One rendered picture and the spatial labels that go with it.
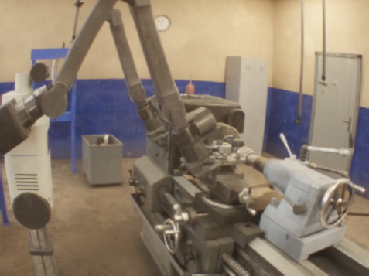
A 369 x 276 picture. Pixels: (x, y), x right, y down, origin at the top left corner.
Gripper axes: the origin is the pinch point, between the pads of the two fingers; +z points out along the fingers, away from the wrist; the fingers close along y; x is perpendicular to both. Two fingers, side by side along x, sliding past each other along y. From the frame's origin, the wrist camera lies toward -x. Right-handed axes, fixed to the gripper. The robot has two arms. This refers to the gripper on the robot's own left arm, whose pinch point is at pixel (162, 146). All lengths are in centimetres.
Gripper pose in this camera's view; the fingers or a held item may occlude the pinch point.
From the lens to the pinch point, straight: 144.9
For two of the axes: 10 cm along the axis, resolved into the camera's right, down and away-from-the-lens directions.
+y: -3.7, -2.1, 9.1
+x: -8.4, 5.0, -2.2
